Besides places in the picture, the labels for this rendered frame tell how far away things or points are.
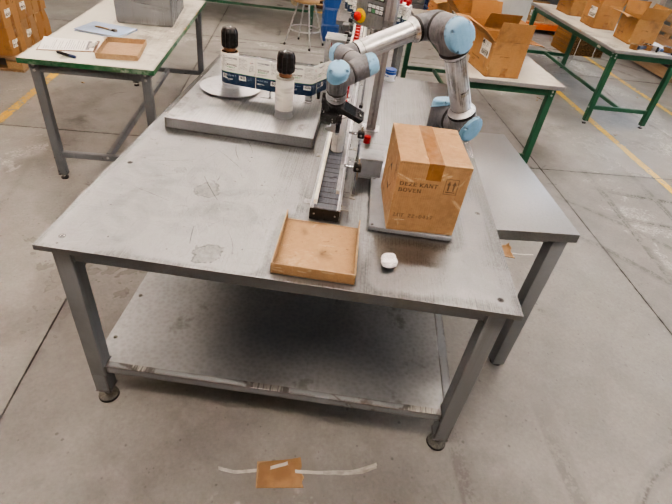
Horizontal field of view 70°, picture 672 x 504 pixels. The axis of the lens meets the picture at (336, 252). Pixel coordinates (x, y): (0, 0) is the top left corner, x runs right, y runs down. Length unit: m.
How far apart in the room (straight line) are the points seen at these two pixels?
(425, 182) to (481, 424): 1.17
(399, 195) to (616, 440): 1.54
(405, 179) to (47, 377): 1.71
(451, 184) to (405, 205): 0.17
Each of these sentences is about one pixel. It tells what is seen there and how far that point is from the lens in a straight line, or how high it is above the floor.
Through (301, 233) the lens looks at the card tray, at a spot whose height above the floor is 0.83.
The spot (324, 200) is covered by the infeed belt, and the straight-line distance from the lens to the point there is 1.74.
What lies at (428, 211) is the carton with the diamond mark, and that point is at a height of 0.94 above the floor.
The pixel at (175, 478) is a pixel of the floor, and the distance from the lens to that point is 2.03.
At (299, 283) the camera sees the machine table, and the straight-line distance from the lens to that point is 1.44.
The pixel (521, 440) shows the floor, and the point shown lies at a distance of 2.34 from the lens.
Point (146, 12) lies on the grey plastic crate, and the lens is 4.02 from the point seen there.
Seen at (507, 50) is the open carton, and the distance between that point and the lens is 3.88.
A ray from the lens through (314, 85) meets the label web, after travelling 2.54.
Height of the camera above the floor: 1.80
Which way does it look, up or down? 38 degrees down
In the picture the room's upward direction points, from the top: 8 degrees clockwise
